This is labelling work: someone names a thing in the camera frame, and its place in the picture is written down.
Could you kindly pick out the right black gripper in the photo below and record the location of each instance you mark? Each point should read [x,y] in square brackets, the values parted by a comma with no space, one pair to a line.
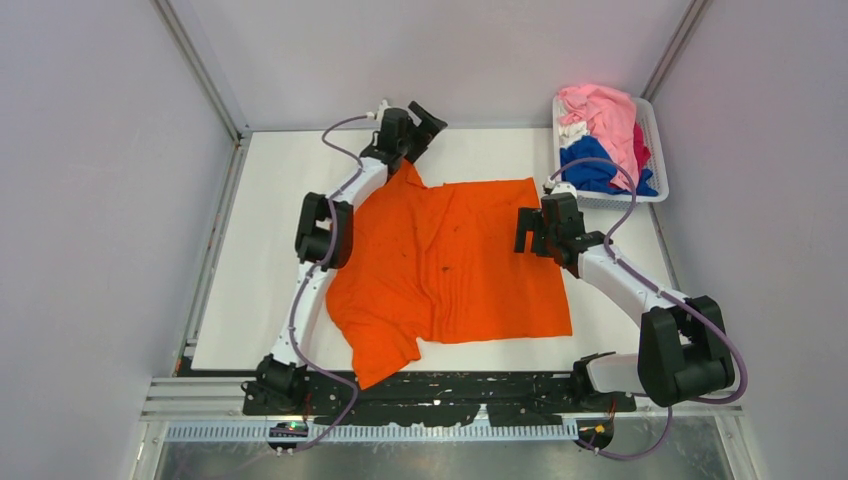
[528,220]

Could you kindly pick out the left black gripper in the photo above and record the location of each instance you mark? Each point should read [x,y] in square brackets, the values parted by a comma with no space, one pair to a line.
[423,138]

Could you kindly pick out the orange t shirt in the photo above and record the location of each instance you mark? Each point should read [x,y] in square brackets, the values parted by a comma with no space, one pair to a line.
[438,264]

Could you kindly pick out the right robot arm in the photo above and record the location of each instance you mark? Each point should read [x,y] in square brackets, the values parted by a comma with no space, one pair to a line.
[683,351]

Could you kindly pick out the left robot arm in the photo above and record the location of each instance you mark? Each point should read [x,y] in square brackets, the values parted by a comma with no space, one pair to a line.
[324,239]

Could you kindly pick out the white plastic laundry basket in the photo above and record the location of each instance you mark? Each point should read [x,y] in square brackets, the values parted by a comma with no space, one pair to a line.
[646,118]

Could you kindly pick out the blue t shirt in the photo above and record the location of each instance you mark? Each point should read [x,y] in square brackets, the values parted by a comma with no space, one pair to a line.
[597,176]

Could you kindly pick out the white t shirt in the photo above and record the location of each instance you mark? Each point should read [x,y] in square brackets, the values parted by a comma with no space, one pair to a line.
[568,134]

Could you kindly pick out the crimson t shirt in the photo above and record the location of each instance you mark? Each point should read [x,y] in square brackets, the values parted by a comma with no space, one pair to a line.
[642,152]

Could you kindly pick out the pink t shirt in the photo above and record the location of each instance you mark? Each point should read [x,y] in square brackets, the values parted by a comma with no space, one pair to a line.
[611,115]

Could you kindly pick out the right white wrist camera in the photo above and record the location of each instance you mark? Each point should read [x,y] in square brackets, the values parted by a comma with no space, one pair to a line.
[558,186]

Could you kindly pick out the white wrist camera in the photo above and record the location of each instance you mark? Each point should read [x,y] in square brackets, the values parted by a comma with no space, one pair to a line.
[558,186]
[382,108]

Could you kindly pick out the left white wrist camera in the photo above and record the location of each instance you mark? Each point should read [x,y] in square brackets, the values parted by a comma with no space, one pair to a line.
[382,108]

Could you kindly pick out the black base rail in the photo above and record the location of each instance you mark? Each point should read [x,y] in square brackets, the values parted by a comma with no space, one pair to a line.
[431,399]

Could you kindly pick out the white slotted cable duct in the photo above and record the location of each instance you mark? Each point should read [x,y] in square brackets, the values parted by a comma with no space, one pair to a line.
[299,431]

